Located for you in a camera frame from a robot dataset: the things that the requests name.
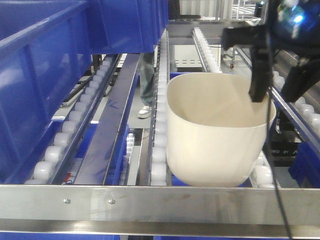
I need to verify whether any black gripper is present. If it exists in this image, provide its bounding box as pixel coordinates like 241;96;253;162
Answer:
222;0;320;103

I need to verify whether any white plastic bin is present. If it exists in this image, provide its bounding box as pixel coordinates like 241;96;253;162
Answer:
166;72;276;187

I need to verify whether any white roller track far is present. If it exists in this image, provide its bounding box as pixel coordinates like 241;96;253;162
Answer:
192;27;222;73

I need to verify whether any white roller track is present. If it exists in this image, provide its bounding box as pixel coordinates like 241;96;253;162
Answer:
249;71;320;189
192;27;222;73
24;54;122;185
150;30;169;186

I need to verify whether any blue crate lower level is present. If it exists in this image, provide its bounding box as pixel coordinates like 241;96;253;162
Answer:
288;142;320;189

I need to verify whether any white roller track right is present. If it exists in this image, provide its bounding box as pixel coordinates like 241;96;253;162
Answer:
249;71;320;189

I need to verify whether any person leg in jeans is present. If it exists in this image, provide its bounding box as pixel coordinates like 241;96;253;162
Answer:
140;52;155;106

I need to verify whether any white sneaker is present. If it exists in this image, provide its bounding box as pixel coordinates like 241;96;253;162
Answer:
137;105;152;119

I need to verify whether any white roller track middle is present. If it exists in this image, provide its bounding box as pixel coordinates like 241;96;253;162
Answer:
150;30;169;186

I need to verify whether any large blue crate on rollers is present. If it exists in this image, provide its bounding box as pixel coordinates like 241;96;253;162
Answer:
0;0;169;184

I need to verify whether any white roller track left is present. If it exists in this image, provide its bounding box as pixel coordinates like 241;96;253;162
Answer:
24;54;122;185

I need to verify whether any black cable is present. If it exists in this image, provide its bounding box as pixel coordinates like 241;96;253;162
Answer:
264;24;293;240

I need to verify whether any steel divider rail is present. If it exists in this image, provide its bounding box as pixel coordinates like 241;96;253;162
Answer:
74;53;141;185

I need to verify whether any steel front shelf rail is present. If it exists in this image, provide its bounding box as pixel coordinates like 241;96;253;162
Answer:
0;184;320;237

